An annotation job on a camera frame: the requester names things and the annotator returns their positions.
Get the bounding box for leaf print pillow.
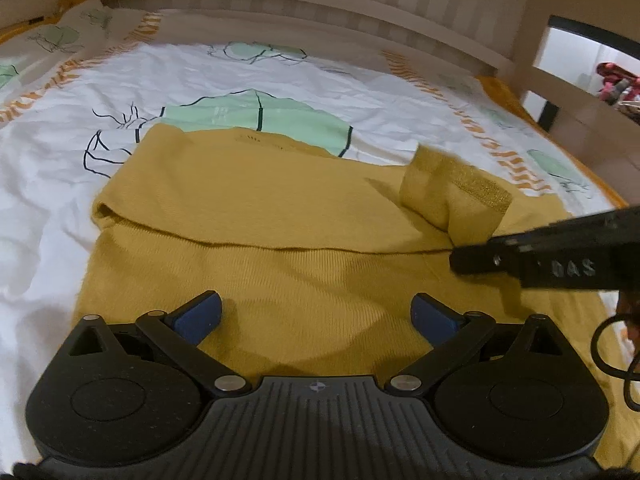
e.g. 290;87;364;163
0;0;166;91

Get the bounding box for pile of colourful clothes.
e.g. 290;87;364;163
596;61;640;107

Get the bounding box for yellow knit sweater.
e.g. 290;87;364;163
75;124;640;473

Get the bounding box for white leaf print bed sheet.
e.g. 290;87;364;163
0;0;628;466

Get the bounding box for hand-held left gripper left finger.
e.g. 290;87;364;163
69;290;248;397

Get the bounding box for black cable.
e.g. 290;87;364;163
590;312;640;411

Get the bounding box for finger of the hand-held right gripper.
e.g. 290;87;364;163
448;237;525;277

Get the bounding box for beige wooden bed frame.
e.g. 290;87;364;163
90;0;561;96

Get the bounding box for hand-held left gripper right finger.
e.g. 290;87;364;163
390;293;559;396

